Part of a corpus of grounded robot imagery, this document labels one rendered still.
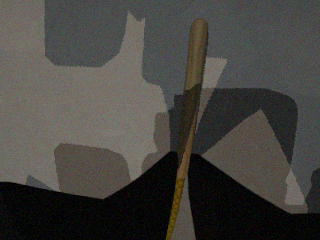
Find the wooden stick with yellow string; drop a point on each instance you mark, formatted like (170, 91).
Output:
(191, 100)

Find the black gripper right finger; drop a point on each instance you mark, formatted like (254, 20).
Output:
(225, 210)

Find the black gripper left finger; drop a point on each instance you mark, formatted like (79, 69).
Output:
(140, 211)

